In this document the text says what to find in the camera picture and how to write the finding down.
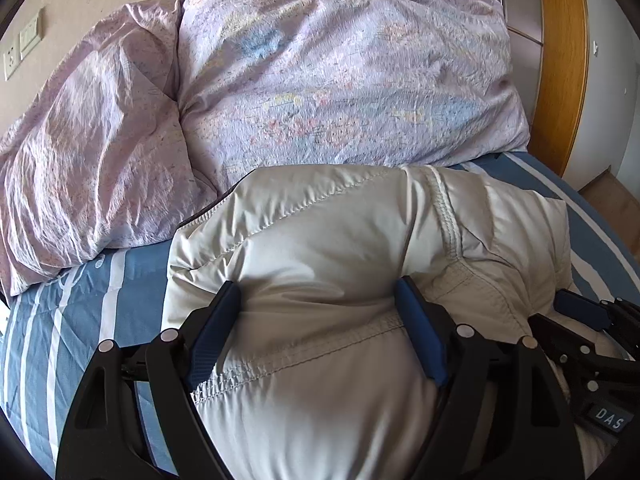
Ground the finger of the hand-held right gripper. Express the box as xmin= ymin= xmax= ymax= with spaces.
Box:
xmin=530 ymin=312 xmax=640 ymax=392
xmin=554 ymin=290 xmax=640 ymax=333

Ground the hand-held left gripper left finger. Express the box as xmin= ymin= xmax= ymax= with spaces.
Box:
xmin=55 ymin=281 xmax=243 ymax=480

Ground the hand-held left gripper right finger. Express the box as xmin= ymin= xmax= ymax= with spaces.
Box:
xmin=395 ymin=276 xmax=586 ymax=480

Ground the white puffer jacket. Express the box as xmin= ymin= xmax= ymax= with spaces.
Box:
xmin=160 ymin=162 xmax=640 ymax=480

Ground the blue striped bed sheet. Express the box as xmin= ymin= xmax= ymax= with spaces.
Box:
xmin=0 ymin=150 xmax=640 ymax=480

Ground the pink floral duvet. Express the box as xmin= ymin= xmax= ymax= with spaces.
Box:
xmin=0 ymin=0 xmax=531 ymax=298

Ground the grey door panel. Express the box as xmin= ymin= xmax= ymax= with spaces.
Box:
xmin=480 ymin=0 xmax=546 ymax=63

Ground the wide wooden door frame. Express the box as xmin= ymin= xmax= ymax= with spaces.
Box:
xmin=537 ymin=0 xmax=590 ymax=177

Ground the white wall power socket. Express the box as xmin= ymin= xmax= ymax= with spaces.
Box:
xmin=2 ymin=42 xmax=21 ymax=82

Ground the white wall light switch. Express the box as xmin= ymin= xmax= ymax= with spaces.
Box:
xmin=19 ymin=17 xmax=41 ymax=58

